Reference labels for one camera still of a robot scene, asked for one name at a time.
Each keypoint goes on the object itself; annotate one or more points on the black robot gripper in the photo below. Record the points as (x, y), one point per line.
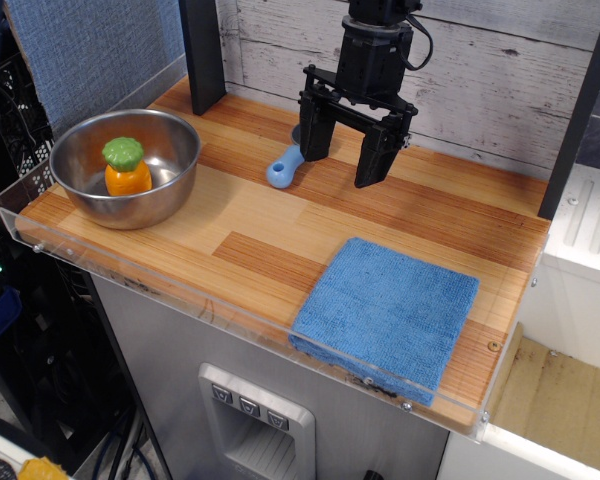
(363, 94)

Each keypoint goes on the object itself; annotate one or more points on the white toy sink unit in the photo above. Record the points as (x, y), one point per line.
(546, 420)

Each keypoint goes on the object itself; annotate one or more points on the black vertical post left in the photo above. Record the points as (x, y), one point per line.
(203, 53)

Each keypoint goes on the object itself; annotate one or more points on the grey dispenser button panel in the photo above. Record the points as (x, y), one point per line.
(257, 433)

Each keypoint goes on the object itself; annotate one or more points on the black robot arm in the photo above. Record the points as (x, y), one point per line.
(380, 10)

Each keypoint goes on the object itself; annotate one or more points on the black vertical post right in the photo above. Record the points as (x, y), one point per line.
(575, 131)

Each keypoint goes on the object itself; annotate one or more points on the blue fabric panel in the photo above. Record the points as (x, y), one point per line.
(91, 57)

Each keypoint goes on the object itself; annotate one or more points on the yellow object bottom left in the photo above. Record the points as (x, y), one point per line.
(41, 469)

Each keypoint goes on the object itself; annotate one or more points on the blue microfiber cloth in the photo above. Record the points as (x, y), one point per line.
(386, 317)

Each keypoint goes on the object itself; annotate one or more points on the blue grey measuring scoop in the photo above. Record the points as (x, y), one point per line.
(281, 172)

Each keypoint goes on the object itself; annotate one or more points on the black vertical post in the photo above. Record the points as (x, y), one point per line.
(203, 53)
(575, 131)

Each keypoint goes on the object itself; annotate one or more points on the clear acrylic edge guard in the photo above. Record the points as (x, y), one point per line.
(243, 257)

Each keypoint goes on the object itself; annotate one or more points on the stainless steel bowl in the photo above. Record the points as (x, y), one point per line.
(171, 148)

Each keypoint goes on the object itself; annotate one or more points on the black plastic crate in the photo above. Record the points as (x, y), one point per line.
(25, 132)

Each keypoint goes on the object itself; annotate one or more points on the silver toy fridge cabinet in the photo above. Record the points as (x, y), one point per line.
(356, 434)

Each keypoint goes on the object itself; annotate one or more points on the orange toy carrot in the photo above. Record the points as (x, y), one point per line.
(126, 172)

